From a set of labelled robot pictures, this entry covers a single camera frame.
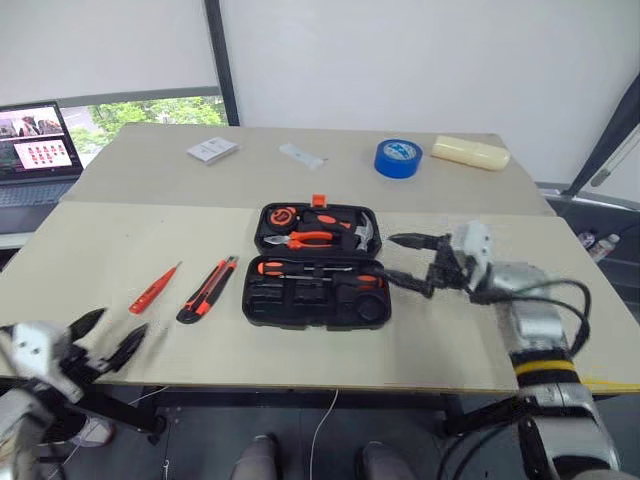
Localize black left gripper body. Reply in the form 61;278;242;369
60;341;115;390

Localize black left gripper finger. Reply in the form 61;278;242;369
106;323;150;374
68;307;108;347

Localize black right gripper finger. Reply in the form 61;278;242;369
381;270;436;300
387;232;449;252

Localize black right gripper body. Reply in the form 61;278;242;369
426;234;474;297

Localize pale yellow plastic case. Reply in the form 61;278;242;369
430;134;512;173

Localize black plastic tool case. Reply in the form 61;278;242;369
241;194;393;332

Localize black electrical tape roll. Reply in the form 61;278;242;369
355;294;387;324

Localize red voltage tester pen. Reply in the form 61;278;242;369
128;260;184;316

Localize white sneaker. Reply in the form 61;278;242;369
73;416;116;449

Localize blue masking tape roll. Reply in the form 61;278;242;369
373;138;425;180

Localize orange black utility knife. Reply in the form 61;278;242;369
175;255;241;325

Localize orange black tape measure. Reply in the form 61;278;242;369
268;207;300;229

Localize clear white plastic packet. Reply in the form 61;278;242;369
278;142;329;172

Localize clear plastic bottle white cap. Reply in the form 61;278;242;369
591;233;622;264

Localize dark rounded grey shape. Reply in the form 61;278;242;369
230;433;282;480
355;440;419;480

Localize open laptop computer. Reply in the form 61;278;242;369
0;101;84;209

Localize dark folded stand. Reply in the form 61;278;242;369
568;74;640;200

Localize white card box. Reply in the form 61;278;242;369
186;135;241;167

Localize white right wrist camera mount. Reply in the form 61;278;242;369
451;219;496;292

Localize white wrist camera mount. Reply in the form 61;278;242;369
0;321;87;404
451;219;496;292

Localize orange black handled screwdriver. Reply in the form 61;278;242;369
255;259;357;276
277;270;388;293

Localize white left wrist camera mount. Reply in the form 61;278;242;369
0;321;87;404

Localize claw hammer orange black handle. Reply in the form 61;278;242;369
300;210;377;254

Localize black table frame leg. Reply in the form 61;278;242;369
443;393;524;437
74;383;169;446

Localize orange handled pliers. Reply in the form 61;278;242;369
263;229;336;251

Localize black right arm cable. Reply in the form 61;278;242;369
472;279;594;357

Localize thin white cable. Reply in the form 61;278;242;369
308;388;341;480

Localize black window frame post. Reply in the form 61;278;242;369
203;0;242;128

